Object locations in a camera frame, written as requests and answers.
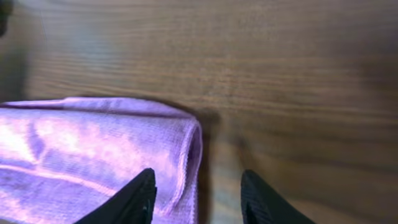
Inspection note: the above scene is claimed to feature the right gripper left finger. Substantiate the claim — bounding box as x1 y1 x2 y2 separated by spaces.
76 168 157 224

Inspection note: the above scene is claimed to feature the purple microfiber cloth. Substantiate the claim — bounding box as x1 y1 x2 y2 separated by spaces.
1 98 203 223

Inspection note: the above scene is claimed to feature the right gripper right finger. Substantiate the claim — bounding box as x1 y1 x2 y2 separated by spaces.
241 170 315 224

